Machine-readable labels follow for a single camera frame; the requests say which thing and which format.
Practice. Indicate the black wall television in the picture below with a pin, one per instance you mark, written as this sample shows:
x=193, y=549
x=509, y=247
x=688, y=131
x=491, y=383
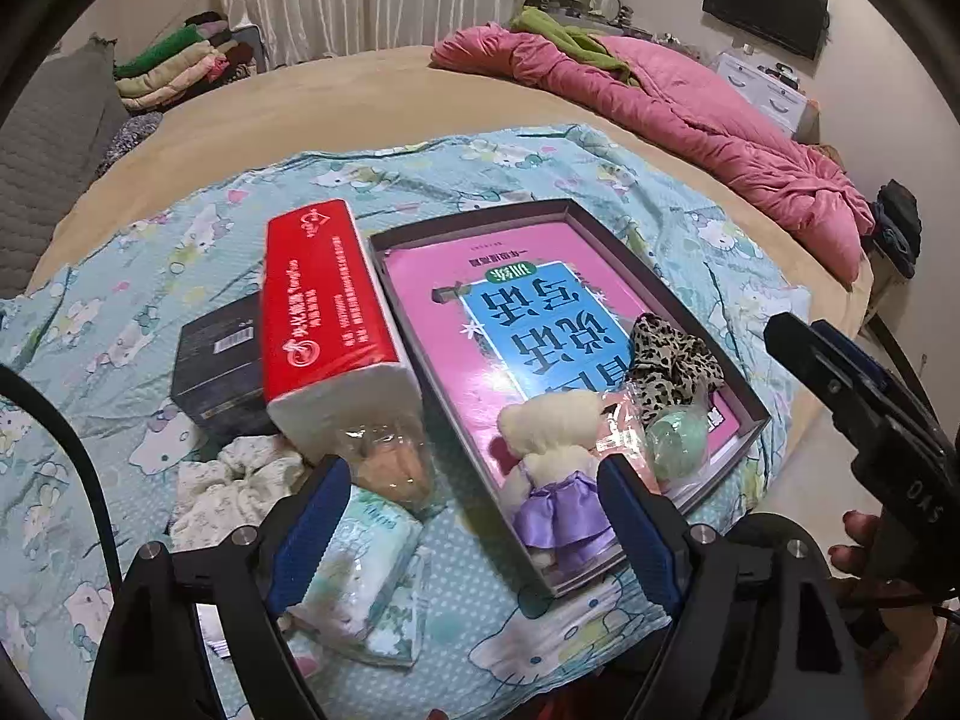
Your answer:
x=765, y=7

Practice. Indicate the leopard print scrunchie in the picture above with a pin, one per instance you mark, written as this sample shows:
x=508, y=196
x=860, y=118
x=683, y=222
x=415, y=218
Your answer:
x=671, y=367

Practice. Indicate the white curtain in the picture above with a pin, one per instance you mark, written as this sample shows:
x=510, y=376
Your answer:
x=360, y=0

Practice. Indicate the cartoon cat printed blanket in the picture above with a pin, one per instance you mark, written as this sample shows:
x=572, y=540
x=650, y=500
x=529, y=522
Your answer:
x=150, y=240

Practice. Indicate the tan bed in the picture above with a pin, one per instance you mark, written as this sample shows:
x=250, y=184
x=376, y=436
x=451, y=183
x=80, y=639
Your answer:
x=337, y=105

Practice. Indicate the dark patterned cloth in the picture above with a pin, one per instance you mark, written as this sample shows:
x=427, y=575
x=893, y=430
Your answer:
x=127, y=142

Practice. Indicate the grey pillow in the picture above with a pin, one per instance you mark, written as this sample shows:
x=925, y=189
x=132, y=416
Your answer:
x=45, y=142

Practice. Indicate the green garment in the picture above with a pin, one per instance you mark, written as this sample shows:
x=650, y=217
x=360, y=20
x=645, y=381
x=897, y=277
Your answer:
x=570, y=37

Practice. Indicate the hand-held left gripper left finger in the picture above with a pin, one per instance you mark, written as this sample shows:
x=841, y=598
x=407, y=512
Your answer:
x=307, y=540

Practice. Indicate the pink quilt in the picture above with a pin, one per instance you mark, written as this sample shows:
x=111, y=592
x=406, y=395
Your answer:
x=675, y=120

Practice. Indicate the pink item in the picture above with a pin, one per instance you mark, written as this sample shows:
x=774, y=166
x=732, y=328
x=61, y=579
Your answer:
x=622, y=420

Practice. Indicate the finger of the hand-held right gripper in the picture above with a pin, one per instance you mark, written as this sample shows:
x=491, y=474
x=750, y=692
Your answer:
x=855, y=356
x=810, y=360

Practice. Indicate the white drawer cabinet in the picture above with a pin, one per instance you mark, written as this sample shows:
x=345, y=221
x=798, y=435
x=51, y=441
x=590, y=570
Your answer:
x=757, y=90

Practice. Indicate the peach sponge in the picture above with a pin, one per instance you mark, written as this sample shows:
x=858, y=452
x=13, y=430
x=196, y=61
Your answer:
x=390, y=469

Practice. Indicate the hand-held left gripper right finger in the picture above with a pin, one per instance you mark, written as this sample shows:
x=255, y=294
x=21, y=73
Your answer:
x=637, y=532

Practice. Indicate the black box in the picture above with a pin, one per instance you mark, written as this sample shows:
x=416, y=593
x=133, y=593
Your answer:
x=217, y=367

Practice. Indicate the person's right hand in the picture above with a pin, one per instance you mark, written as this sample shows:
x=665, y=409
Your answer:
x=855, y=540

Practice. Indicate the plush bear with purple dress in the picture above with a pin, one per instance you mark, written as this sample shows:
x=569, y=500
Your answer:
x=547, y=480

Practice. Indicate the stack of folded clothes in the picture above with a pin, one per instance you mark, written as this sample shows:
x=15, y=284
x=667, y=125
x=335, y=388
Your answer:
x=180, y=64

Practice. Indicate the red tissue pack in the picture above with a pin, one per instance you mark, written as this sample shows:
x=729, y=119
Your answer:
x=322, y=300

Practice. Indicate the pink book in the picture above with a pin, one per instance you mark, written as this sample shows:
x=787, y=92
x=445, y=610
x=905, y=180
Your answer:
x=435, y=315

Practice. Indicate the dark cardboard tray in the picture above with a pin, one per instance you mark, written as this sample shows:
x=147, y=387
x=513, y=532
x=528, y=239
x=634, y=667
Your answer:
x=409, y=255

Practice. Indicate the dark clothes pile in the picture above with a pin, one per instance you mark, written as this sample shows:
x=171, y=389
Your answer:
x=896, y=225

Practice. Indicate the white floral scrunchie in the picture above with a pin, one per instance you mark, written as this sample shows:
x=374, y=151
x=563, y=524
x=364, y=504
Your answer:
x=232, y=487

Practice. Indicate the green sponge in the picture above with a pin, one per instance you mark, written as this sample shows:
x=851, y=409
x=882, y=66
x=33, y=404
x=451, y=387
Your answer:
x=675, y=442

